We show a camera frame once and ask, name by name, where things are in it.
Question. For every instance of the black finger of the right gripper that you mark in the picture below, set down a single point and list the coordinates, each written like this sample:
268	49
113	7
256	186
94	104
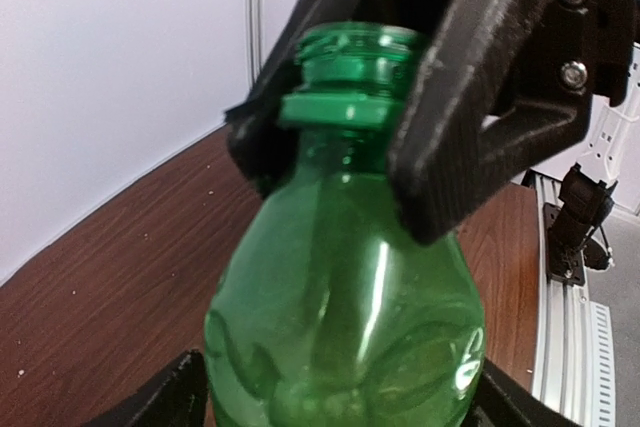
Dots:
262	150
503	85

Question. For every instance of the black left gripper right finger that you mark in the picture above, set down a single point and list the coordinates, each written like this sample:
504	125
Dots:
499	401

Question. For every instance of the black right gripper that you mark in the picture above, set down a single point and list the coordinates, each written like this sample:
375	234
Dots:
590	43

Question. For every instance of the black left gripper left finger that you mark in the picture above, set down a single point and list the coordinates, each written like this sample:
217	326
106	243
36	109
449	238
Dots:
176	395

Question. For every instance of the green plastic bottle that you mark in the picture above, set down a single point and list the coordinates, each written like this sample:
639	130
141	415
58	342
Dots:
329	313

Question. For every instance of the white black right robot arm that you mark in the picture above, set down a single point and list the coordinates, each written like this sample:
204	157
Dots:
595	172

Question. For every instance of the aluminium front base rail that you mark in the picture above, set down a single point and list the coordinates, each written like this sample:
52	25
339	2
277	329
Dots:
574	370

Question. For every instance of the aluminium corner post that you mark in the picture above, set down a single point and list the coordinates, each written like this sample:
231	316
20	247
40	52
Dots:
254	38

